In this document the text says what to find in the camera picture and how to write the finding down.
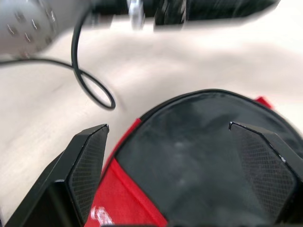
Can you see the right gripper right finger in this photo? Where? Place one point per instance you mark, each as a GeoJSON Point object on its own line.
{"type": "Point", "coordinates": [272, 165]}

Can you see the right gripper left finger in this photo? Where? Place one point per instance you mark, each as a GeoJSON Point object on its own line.
{"type": "Point", "coordinates": [61, 179]}

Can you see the black racket cover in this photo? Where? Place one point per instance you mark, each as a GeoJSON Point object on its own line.
{"type": "Point", "coordinates": [123, 189]}

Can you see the table tennis paddle black rubber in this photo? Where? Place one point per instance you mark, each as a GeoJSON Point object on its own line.
{"type": "Point", "coordinates": [189, 153]}

